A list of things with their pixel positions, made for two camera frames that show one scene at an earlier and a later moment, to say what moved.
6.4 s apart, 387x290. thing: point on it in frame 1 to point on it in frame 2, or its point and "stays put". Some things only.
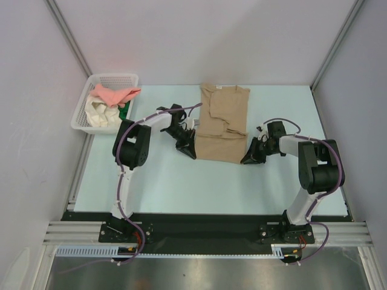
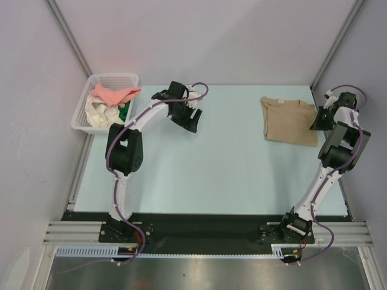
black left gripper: x=187 y=146 to x=186 y=121
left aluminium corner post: x=69 y=35 stays put
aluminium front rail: x=89 y=232 stays put
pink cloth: x=114 y=96 stays put
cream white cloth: x=99 y=114 stays put
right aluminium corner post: x=346 y=28 stays put
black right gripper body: x=257 y=150 to x=322 y=118
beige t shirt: x=222 y=133 to x=289 y=121
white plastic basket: x=123 y=80 stays put
